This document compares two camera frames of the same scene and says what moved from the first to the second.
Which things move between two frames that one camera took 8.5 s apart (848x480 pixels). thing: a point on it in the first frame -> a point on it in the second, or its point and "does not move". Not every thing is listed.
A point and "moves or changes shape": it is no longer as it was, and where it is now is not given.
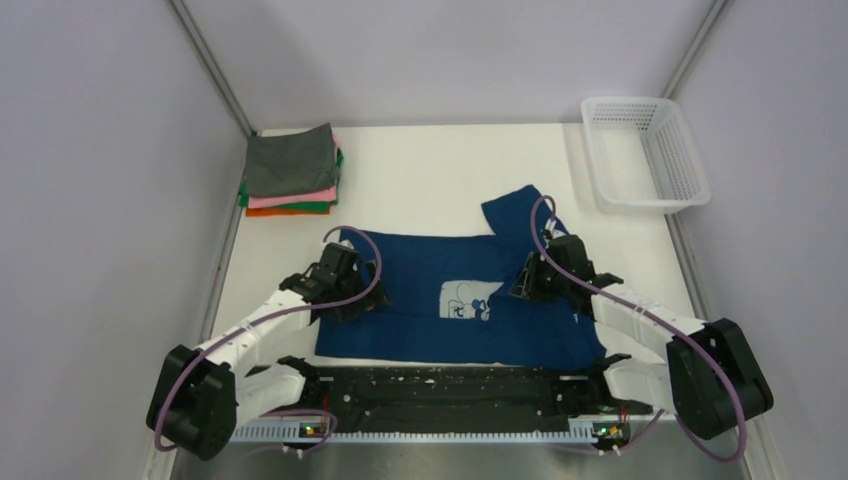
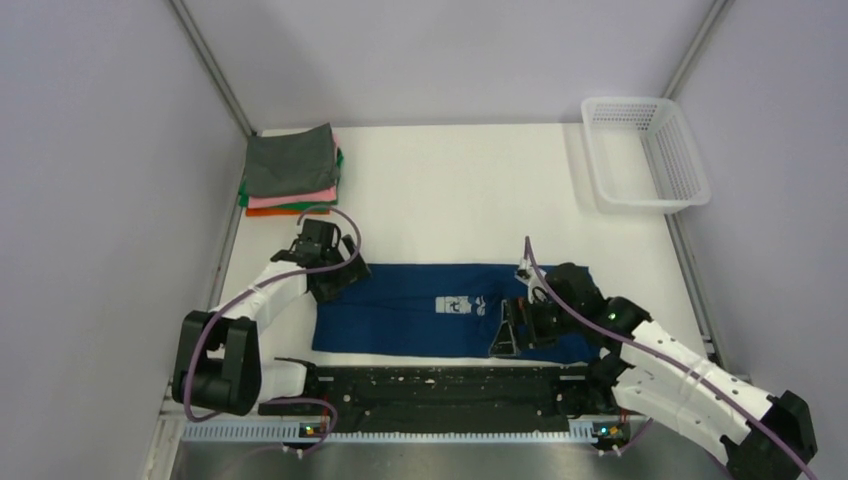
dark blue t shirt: x=449 y=295 moves or changes shape
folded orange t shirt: x=263 y=212 does not move
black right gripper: x=527 y=285 -> x=506 y=341
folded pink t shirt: x=311 y=196 does not move
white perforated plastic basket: x=644 y=155 does not move
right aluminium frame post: x=717 y=9 does not move
